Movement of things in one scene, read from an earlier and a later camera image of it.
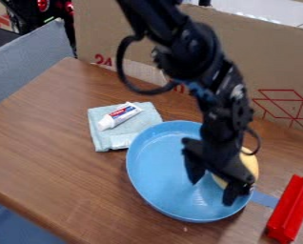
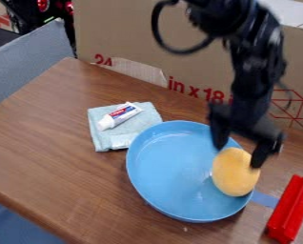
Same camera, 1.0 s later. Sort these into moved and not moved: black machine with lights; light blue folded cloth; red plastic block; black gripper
Moved: black gripper
Not moved: red plastic block; black machine with lights; light blue folded cloth
